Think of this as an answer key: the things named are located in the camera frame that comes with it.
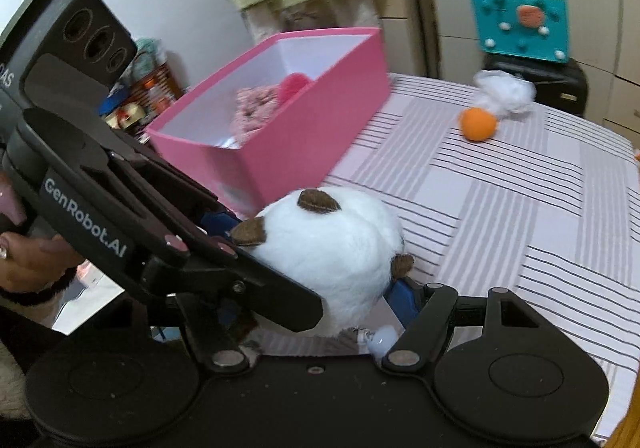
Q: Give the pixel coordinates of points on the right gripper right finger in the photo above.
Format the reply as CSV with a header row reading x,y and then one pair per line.
x,y
425,312

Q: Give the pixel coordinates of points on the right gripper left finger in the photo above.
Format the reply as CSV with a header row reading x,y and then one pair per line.
x,y
225,340

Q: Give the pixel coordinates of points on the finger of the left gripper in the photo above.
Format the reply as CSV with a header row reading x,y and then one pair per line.
x,y
219,274
219,224

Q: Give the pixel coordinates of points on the white plush toy brown ears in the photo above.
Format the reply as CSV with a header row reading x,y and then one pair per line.
x,y
341,243

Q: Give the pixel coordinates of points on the floral pink fabric scrunchie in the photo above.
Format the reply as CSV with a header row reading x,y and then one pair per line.
x,y
254,109

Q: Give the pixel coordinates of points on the magenta fluffy pom ball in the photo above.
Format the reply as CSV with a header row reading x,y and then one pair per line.
x,y
291,86

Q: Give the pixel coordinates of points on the orange soft ball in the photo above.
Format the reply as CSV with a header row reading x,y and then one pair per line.
x,y
477,125

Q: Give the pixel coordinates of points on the white mesh bath pouf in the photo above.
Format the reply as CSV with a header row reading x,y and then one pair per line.
x,y
503,95

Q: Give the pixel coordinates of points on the person left hand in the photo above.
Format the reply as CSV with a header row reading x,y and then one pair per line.
x,y
32,264

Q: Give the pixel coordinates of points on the pink cardboard box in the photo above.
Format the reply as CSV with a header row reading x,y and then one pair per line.
x,y
301,144

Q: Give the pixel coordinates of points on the brown wooden cabinet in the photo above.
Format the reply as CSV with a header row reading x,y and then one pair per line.
x,y
133,108

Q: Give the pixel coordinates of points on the black suitcase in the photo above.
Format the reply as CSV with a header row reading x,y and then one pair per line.
x,y
563,86

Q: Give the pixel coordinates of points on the teal felt handbag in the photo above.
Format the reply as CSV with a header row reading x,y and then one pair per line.
x,y
531,29

